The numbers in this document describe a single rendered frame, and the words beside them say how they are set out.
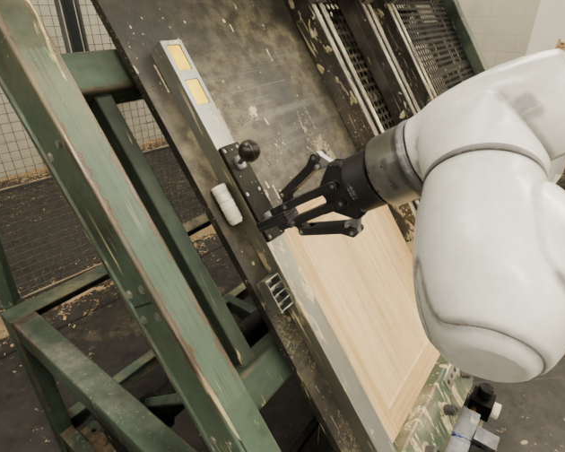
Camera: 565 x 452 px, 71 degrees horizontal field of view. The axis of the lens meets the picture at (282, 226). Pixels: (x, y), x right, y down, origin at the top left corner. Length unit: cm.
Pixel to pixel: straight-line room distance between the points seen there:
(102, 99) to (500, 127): 66
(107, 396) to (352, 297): 74
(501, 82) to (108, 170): 51
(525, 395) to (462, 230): 223
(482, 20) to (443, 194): 617
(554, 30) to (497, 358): 461
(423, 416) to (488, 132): 80
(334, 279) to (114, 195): 51
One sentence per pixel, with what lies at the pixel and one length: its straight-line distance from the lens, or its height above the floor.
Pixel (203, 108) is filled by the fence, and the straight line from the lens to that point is 79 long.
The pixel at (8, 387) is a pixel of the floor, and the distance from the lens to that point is 264.
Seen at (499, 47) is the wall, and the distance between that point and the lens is 642.
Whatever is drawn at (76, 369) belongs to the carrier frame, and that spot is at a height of 79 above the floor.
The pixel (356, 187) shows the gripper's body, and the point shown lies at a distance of 48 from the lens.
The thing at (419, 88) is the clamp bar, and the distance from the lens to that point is 158.
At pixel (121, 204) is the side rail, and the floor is 148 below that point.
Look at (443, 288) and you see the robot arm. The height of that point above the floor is 156.
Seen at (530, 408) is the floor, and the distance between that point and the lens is 247.
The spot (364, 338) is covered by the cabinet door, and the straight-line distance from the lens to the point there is 96.
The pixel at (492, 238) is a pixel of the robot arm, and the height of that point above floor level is 160.
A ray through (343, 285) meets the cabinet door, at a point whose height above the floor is 117.
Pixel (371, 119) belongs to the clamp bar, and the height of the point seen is 146.
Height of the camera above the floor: 173
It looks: 29 degrees down
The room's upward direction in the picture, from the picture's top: straight up
